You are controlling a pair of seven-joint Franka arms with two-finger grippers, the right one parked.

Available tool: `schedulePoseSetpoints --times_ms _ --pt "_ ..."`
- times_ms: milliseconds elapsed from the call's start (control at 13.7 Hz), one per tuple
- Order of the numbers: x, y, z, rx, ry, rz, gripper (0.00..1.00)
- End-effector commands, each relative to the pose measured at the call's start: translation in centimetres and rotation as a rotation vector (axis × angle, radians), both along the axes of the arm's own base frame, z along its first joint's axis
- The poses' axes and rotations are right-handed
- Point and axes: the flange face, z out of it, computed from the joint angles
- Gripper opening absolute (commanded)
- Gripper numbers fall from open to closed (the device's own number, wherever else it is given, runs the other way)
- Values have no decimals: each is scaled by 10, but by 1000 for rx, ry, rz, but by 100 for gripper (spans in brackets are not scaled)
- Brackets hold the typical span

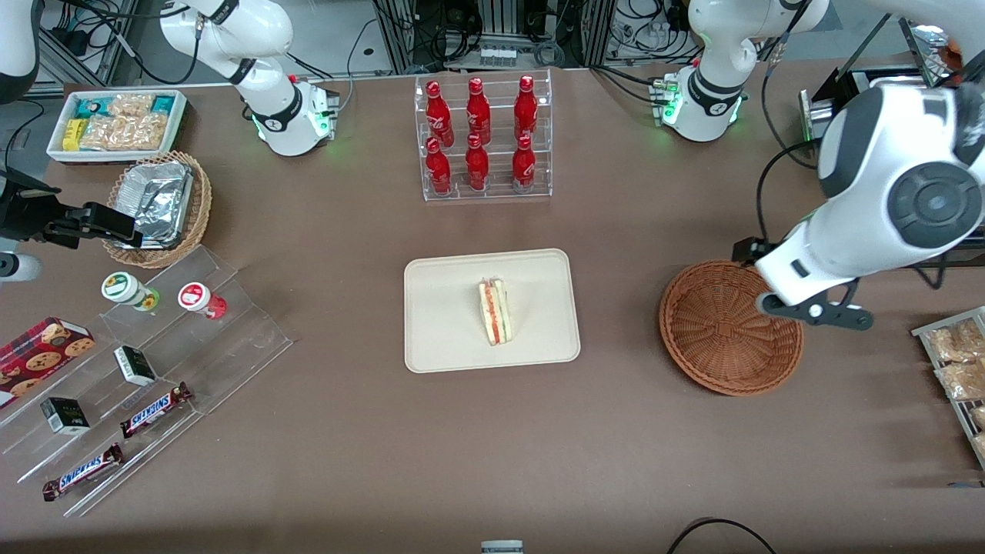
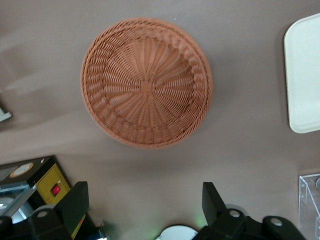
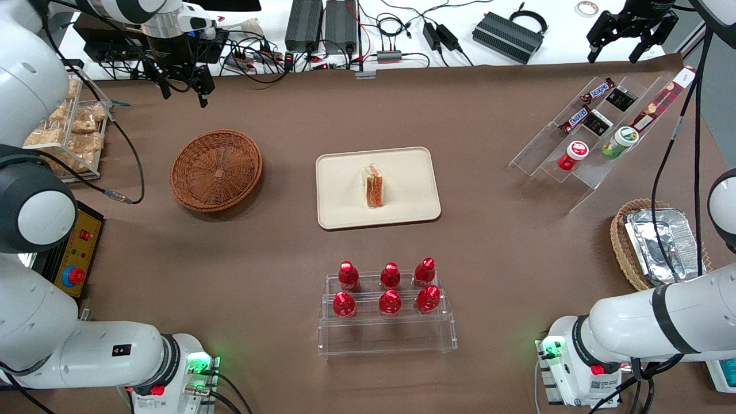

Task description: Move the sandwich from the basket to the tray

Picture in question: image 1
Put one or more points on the brown wicker basket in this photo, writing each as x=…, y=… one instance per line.
x=716, y=335

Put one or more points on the light wicker basket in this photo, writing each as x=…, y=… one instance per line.
x=198, y=208

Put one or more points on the cream plastic tray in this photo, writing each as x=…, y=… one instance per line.
x=446, y=315

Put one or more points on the small clear cracker bag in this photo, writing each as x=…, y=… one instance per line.
x=132, y=105

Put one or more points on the white plastic snack bin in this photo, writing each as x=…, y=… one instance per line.
x=58, y=146

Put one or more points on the white power strip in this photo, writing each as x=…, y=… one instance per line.
x=496, y=56

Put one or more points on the yellow snack packet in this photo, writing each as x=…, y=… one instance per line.
x=72, y=135

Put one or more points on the large clear cracker bag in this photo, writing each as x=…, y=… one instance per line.
x=127, y=132

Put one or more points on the red label drink cup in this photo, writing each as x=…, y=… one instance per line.
x=196, y=298

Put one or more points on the red cookie box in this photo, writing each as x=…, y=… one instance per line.
x=38, y=358

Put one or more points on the clear bag of cookies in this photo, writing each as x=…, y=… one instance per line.
x=962, y=381
x=958, y=342
x=979, y=418
x=979, y=446

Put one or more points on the grey device edge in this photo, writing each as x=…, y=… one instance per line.
x=502, y=547

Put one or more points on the triangle sandwich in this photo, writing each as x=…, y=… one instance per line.
x=495, y=312

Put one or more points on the teal snack packet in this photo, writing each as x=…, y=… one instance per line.
x=163, y=105
x=92, y=108

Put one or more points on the aluminium frame rack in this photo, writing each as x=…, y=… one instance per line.
x=400, y=35

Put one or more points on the aluminium foil container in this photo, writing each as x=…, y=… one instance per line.
x=158, y=200

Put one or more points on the clear acrylic tiered stand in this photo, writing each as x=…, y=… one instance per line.
x=231, y=338

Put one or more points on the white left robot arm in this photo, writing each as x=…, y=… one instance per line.
x=869, y=154

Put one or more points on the green label drink cup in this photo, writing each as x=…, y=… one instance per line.
x=123, y=288

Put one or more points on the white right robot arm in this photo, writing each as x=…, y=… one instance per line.
x=262, y=31

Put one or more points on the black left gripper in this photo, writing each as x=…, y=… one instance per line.
x=745, y=251

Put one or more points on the small black box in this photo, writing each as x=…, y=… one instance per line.
x=65, y=416
x=135, y=365

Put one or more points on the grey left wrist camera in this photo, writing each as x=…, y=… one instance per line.
x=823, y=314

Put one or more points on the snickers chocolate bar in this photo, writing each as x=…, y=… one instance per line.
x=83, y=472
x=154, y=411

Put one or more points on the red cola bottle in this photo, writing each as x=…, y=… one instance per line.
x=523, y=168
x=525, y=109
x=478, y=114
x=439, y=171
x=439, y=115
x=477, y=168

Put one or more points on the clear acrylic bottle rack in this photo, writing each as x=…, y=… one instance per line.
x=539, y=165

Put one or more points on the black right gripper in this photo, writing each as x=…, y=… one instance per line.
x=23, y=211

